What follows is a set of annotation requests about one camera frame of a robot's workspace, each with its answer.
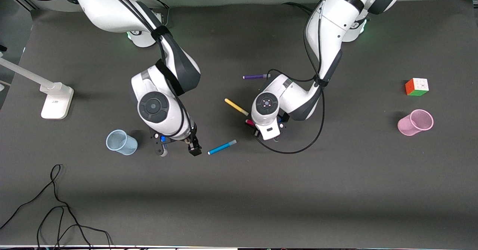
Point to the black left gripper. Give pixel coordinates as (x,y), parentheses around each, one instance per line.
(255,130)

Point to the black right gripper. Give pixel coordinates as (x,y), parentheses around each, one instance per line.
(192,142)

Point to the blue marker pen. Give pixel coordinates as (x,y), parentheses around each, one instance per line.
(222,147)

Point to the pink marker pen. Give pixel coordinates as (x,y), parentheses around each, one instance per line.
(250,122)

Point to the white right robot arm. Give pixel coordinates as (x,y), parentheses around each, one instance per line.
(112,11)

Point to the yellow marker pen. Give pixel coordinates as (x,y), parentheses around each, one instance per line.
(236,107)

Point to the purple marker pen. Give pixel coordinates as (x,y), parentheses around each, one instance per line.
(255,76)

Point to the light blue plastic cup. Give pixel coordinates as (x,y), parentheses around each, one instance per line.
(121,142)

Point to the pink plastic cup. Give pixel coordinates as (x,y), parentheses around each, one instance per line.
(414,123)

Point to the white desk lamp stand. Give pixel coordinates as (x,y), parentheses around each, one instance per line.
(56,100)

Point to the colourful puzzle cube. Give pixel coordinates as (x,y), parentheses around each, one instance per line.
(416,87)

